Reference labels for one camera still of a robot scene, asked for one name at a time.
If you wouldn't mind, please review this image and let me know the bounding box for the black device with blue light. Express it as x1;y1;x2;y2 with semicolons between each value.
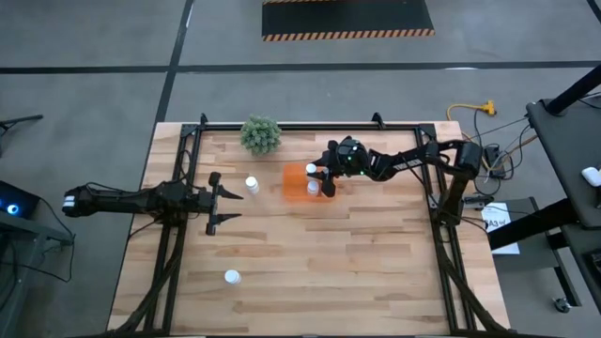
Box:
0;180;41;221

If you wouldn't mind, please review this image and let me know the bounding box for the black hazard-striped floor mat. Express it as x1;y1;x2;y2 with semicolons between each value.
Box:
261;0;436;42

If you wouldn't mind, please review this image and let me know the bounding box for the black tripod leg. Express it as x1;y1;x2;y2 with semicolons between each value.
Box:
0;114;44;142

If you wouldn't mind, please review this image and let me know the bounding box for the green artificial potted plant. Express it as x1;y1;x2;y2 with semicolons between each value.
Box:
239;115;284;156

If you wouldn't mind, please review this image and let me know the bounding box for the black diagonal pole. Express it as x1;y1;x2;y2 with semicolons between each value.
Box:
546;63;601;116

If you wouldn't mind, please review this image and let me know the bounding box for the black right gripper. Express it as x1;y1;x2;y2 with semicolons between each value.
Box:
307;135;372;199

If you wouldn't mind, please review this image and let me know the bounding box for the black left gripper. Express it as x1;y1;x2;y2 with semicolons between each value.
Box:
191;171;245;237

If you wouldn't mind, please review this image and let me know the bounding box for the small white object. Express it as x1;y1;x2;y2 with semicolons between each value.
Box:
580;165;601;188

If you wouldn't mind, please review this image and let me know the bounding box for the yellow extension cable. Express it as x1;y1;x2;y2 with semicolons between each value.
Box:
445;99;498;174

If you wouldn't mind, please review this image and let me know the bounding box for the dark grey equipment cart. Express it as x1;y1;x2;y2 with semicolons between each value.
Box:
0;218;76;338

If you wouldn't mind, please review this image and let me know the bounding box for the orange translucent plastic basket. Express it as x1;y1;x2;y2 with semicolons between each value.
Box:
282;162;337;204

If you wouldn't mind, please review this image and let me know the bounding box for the white paper label sheet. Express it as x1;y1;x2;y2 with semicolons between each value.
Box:
481;201;521;256

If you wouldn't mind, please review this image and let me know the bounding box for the black aluminium table frame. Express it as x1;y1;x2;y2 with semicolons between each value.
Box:
135;112;499;338

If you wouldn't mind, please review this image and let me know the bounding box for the black side table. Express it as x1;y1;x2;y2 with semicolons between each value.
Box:
486;96;601;315

